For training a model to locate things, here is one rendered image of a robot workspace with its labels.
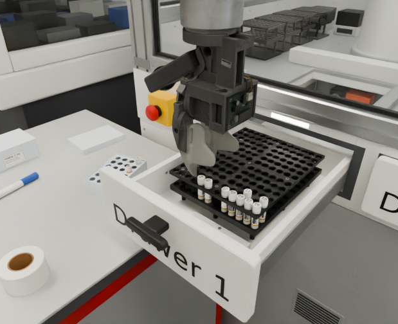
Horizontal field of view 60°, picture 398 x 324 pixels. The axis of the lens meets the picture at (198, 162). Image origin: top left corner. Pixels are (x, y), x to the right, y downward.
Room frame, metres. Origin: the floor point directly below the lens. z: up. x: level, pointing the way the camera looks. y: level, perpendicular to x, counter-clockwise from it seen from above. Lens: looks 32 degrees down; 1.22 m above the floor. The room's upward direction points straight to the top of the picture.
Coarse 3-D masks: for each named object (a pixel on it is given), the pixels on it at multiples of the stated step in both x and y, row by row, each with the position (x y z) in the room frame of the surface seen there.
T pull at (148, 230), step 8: (152, 216) 0.36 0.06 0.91; (128, 224) 0.35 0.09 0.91; (136, 224) 0.34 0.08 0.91; (144, 224) 0.34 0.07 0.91; (152, 224) 0.34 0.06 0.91; (160, 224) 0.34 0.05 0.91; (168, 224) 0.34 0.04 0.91; (136, 232) 0.34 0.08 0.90; (144, 232) 0.33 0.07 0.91; (152, 232) 0.33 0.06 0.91; (160, 232) 0.33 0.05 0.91; (152, 240) 0.31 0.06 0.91; (160, 240) 0.31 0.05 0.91; (160, 248) 0.30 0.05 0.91
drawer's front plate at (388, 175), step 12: (384, 156) 0.49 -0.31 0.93; (384, 168) 0.47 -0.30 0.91; (396, 168) 0.46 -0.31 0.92; (372, 180) 0.48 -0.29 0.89; (384, 180) 0.47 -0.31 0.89; (396, 180) 0.46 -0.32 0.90; (372, 192) 0.47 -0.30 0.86; (384, 192) 0.46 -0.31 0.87; (396, 192) 0.45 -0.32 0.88; (372, 204) 0.47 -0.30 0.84; (384, 204) 0.46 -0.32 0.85; (396, 204) 0.45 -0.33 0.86; (384, 216) 0.45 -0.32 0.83; (396, 216) 0.44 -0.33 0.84
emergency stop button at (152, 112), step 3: (150, 105) 0.78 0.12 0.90; (153, 105) 0.78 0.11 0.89; (147, 108) 0.78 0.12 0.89; (150, 108) 0.77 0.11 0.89; (153, 108) 0.77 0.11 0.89; (147, 111) 0.77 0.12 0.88; (150, 111) 0.77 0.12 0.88; (153, 111) 0.76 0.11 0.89; (156, 111) 0.77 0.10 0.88; (147, 114) 0.78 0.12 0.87; (150, 114) 0.77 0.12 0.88; (153, 114) 0.76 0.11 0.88; (156, 114) 0.76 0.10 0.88; (147, 117) 0.78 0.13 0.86; (150, 117) 0.77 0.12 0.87; (153, 117) 0.76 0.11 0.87; (156, 117) 0.76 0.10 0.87; (150, 120) 0.77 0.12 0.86; (153, 120) 0.77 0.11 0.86
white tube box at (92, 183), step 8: (112, 160) 0.69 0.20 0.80; (120, 160) 0.69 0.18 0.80; (128, 160) 0.69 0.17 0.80; (144, 160) 0.68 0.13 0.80; (120, 168) 0.65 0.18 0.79; (136, 168) 0.65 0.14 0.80; (144, 168) 0.67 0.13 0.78; (88, 176) 0.62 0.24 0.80; (96, 176) 0.62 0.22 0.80; (128, 176) 0.62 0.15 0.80; (88, 184) 0.60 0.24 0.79; (96, 184) 0.59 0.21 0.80; (88, 192) 0.60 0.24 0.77; (96, 192) 0.59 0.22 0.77
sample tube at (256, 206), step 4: (256, 204) 0.38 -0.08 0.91; (260, 204) 0.38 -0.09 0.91; (252, 208) 0.38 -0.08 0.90; (256, 208) 0.38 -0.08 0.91; (260, 208) 0.38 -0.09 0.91; (256, 212) 0.38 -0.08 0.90; (252, 220) 0.38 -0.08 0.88; (256, 220) 0.38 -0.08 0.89; (252, 224) 0.38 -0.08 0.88; (256, 224) 0.38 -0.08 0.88; (256, 228) 0.38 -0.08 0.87
